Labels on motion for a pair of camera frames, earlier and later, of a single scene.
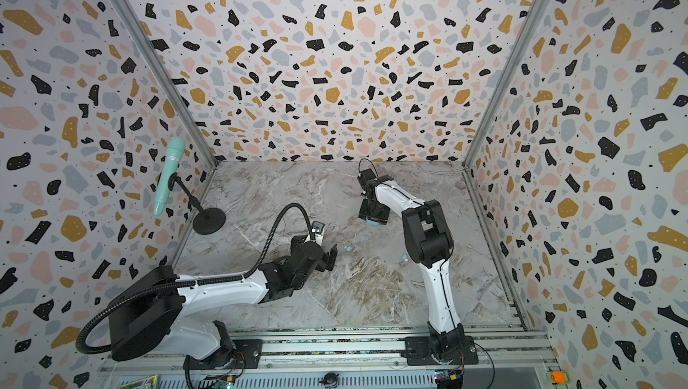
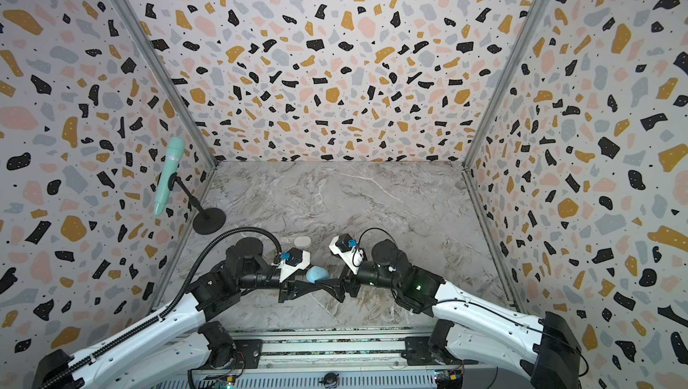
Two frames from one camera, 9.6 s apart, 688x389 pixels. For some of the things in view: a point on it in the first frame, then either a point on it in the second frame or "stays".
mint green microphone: x=175 y=150 stays
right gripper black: x=364 y=211 -> x=353 y=279
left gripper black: x=328 y=264 -> x=302 y=289
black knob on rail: x=330 y=380 stays
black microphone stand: x=209 y=220 stays
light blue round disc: x=372 y=223 -> x=316 y=272
